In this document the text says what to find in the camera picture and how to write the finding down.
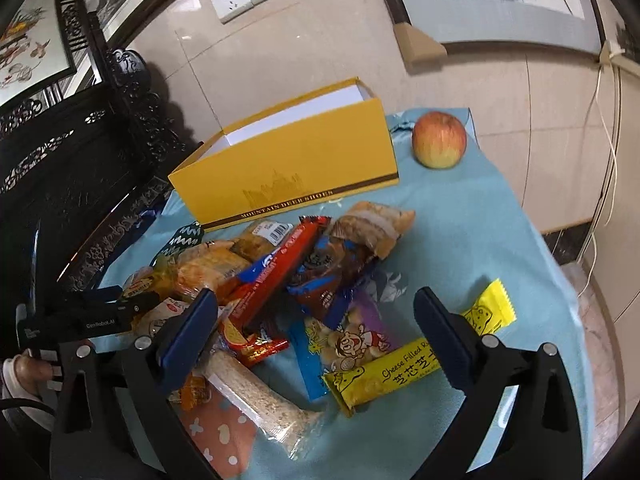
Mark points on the dark carved wooden screen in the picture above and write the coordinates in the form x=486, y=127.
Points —
x=75, y=170

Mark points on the purple cartoon biscuit packet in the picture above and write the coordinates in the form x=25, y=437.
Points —
x=345, y=345

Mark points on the bread with barcode label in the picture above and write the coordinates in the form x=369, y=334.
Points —
x=255, y=242

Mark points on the person's left forearm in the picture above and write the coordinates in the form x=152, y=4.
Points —
x=12, y=390

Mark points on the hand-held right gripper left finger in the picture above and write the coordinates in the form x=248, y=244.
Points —
x=187, y=340

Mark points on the person's left hand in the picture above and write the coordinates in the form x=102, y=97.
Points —
x=32, y=367

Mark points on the yellow cardboard box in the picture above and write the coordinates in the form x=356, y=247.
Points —
x=300, y=160

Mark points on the cardboard corner protector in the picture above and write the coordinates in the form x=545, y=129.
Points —
x=417, y=45

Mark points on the green black zigzag packet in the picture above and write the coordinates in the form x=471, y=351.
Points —
x=182, y=240

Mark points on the blue chocolate cookie packet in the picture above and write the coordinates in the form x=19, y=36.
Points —
x=325, y=270

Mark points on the beige round cake packet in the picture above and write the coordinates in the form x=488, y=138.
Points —
x=160, y=317

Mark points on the red yellow apple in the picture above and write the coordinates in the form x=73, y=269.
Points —
x=439, y=140

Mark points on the long red snack packet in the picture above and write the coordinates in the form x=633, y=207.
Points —
x=280, y=270

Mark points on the clear wrapped oat bar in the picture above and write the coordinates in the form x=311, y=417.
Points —
x=260, y=395

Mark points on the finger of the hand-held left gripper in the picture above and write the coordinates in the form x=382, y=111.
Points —
x=92, y=296
x=145, y=302

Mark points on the small orange candy packet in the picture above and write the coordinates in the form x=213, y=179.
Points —
x=192, y=390

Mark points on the light blue printed cloth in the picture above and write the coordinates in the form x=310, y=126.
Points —
x=475, y=220

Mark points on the clear wrapped layered pastry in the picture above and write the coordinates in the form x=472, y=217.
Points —
x=375, y=225

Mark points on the red orange-slice print packet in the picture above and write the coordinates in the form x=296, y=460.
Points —
x=250, y=347

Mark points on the yellow cheese stick packet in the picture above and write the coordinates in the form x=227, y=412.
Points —
x=380, y=377

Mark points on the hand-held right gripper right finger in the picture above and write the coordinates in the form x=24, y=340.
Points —
x=442, y=342

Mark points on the orange white-spotted packet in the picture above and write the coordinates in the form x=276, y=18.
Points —
x=220, y=430

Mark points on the large grey framed painting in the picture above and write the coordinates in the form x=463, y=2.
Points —
x=500, y=15

